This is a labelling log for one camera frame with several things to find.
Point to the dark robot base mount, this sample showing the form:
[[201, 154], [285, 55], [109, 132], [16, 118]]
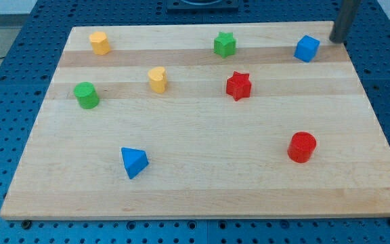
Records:
[[175, 6]]

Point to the blue triangle block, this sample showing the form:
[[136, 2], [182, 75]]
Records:
[[134, 161]]

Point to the red cylinder block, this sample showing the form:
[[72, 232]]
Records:
[[301, 147]]

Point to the green cylinder block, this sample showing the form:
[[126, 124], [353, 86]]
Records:
[[86, 95]]

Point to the yellow heart block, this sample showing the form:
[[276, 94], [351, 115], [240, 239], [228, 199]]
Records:
[[158, 79]]

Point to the wooden board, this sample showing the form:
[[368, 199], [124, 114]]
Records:
[[210, 157]]

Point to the blue cube block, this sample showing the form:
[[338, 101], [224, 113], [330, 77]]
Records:
[[307, 48]]

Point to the red star block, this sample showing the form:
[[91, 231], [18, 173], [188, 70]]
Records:
[[239, 86]]

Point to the yellow hexagon block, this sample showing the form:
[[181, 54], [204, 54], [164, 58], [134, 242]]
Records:
[[99, 43]]

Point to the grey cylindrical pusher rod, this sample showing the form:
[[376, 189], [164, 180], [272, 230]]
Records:
[[344, 20]]

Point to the green star block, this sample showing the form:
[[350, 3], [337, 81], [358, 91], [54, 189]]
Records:
[[224, 44]]

